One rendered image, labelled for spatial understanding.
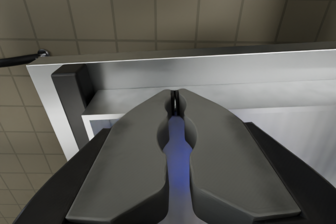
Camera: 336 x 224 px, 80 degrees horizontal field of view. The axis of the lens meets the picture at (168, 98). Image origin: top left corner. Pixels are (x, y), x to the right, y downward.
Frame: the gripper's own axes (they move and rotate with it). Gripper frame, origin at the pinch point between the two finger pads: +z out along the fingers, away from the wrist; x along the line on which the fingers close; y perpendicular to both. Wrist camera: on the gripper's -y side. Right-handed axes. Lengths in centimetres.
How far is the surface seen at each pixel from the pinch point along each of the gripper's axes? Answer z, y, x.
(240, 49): 4.6, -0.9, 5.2
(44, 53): 90, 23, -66
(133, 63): 3.6, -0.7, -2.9
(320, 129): 3.4, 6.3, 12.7
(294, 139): 3.4, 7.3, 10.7
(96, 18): 92, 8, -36
